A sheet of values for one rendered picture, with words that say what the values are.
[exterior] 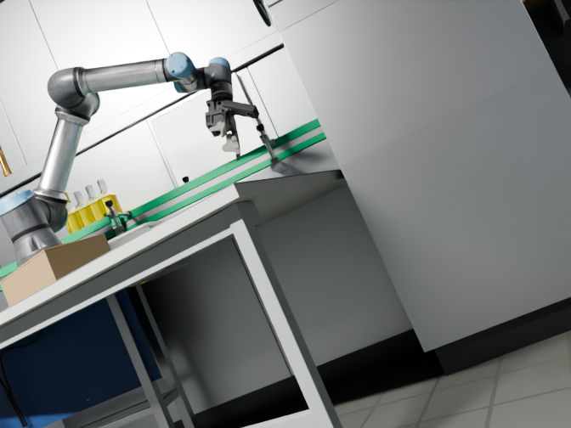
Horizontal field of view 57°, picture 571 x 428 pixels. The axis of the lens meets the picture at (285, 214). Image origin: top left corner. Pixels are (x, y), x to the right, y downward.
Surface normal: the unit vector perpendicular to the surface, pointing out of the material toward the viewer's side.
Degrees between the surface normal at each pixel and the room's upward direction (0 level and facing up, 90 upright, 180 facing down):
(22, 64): 90
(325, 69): 90
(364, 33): 90
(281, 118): 90
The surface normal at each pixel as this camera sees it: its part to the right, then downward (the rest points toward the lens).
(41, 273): -0.44, 0.12
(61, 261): 0.80, -0.39
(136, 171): -0.21, 0.01
